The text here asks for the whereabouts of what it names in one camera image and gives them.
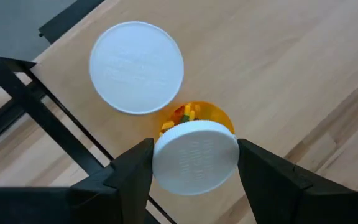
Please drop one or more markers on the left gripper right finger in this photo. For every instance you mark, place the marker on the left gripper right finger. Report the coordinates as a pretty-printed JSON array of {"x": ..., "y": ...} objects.
[{"x": 266, "y": 186}]

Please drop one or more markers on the orange bottle multicoloured pills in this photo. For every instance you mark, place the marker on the orange bottle multicoloured pills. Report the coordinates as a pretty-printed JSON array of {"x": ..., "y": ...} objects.
[{"x": 194, "y": 158}]

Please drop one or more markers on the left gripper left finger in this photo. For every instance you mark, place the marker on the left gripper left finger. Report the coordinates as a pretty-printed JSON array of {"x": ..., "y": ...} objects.
[{"x": 126, "y": 186}]

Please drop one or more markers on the orange pill bottle white lid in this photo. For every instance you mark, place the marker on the orange pill bottle white lid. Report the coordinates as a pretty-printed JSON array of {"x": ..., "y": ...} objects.
[{"x": 135, "y": 68}]

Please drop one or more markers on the wooden shelf black metal frame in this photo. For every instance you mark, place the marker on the wooden shelf black metal frame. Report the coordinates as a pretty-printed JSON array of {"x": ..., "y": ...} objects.
[{"x": 275, "y": 77}]

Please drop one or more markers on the black aluminium table frame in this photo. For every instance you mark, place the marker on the black aluminium table frame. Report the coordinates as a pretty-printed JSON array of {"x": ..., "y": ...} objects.
[{"x": 42, "y": 110}]

